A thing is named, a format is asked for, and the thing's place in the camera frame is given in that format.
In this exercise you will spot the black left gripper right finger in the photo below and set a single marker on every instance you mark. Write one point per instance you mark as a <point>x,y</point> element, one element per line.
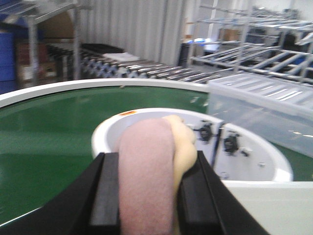
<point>207,207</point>

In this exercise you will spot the metal flow rack shelving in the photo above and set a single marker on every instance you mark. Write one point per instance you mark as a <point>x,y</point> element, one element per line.
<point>255,39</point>

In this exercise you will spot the white Totelife plastic crate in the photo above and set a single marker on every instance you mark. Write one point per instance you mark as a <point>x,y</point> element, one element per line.
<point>281,208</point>

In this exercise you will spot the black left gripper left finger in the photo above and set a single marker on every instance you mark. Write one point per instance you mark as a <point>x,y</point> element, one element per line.
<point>88,206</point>

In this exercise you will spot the clear plastic storage bin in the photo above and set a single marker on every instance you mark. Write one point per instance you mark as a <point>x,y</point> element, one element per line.
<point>278,110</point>

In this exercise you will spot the pink round plush toy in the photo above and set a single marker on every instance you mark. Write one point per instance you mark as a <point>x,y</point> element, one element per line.
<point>145,173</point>

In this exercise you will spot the steel roller conveyor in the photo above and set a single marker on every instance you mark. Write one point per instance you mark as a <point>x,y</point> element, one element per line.
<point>95,64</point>

